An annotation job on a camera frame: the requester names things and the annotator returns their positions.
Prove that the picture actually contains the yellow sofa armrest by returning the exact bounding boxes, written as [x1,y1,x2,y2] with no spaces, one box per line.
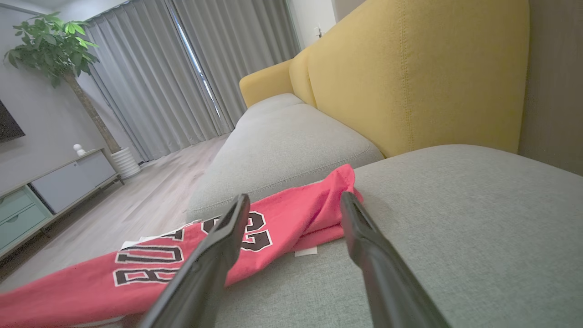
[239,59,294,108]

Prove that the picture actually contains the grey curtain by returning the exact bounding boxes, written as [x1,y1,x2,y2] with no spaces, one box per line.
[173,0,301,128]
[84,0,228,161]

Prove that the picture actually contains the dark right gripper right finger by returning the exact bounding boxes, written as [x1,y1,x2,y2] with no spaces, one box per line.
[339,191,451,328]

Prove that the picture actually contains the white ribbed plant pot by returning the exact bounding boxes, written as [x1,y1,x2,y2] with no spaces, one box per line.
[111,147,142,179]

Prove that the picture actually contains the narrow yellow sofa backrest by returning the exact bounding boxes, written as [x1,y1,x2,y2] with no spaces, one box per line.
[289,46,319,108]

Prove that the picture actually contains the red shorts with 23 print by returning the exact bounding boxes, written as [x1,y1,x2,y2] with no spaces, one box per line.
[0,164,365,328]

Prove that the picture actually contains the black television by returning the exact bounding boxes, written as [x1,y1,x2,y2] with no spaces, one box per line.
[0,98,26,143]

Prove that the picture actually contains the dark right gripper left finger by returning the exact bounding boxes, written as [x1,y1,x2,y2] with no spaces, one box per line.
[139,194,252,328]

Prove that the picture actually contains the grey and teal TV cabinet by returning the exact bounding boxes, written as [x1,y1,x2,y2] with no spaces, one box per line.
[0,148,124,260]

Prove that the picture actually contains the green potted tree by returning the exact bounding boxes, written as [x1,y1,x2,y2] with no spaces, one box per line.
[4,11,123,155]

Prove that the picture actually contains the wide yellow sofa backrest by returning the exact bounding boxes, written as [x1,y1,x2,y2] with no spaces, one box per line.
[307,0,531,158]

